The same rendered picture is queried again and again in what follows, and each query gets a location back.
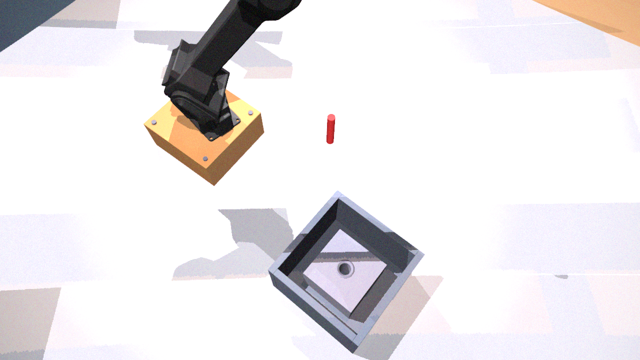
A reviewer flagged white square plate with hole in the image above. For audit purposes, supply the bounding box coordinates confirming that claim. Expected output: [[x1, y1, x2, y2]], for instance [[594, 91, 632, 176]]
[[303, 229, 387, 318]]

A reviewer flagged dark red peg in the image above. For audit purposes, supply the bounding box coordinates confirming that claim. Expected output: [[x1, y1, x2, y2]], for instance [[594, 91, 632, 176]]
[[326, 114, 336, 144]]

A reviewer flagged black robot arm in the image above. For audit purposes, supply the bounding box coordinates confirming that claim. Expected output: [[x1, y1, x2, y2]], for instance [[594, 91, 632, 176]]
[[161, 0, 302, 142]]

